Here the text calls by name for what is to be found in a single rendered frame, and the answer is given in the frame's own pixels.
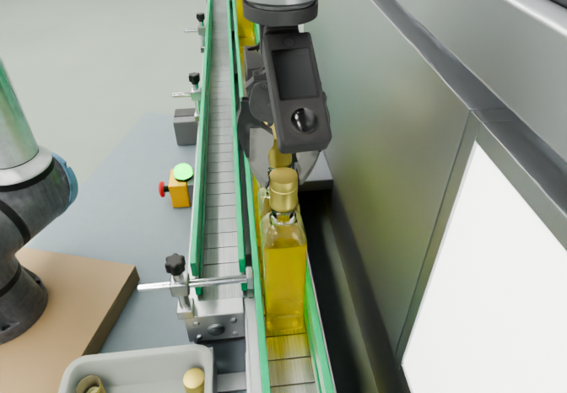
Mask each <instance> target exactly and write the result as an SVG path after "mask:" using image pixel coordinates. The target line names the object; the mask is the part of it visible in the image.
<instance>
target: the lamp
mask: <svg viewBox="0 0 567 393"><path fill-rule="evenodd" d="M174 177H175V180H177V181H179V182H186V181H189V180H190V179H191V178H192V177H193V172H192V167H191V166H190V165H189V164H178V165H177V166H176V167H175V168H174Z"/></svg>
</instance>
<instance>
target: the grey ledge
mask: <svg viewBox="0 0 567 393"><path fill-rule="evenodd" d="M332 181H333V178H332V174H331V171H330V169H329V166H328V163H327V159H326V156H325V154H324V151H323V150H322V151H321V152H320V154H319V157H318V160H317V161H316V164H315V166H314V168H313V170H312V171H311V173H310V175H309V176H308V178H307V179H306V180H305V182H304V183H303V184H302V185H298V192H301V191H320V190H330V189H332Z"/></svg>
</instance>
